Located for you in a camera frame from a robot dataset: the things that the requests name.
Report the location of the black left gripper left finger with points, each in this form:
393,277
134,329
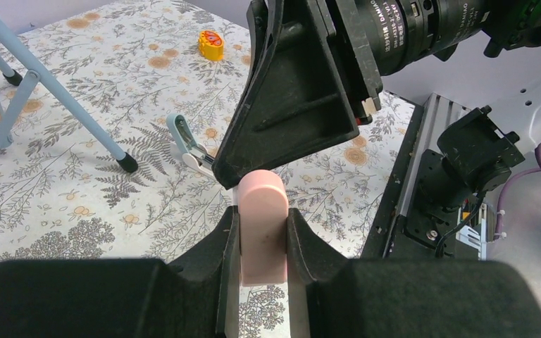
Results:
196,295

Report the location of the blue music stand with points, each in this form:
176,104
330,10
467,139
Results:
36,74

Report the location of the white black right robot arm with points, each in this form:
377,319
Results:
459,48

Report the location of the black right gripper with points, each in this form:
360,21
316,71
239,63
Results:
313,73

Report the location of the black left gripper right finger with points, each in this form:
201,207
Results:
334,296

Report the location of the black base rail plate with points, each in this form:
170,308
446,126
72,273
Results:
444,166

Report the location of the yellow red small toy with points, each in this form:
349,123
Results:
211,45

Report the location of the pink mini stapler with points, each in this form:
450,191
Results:
263,208

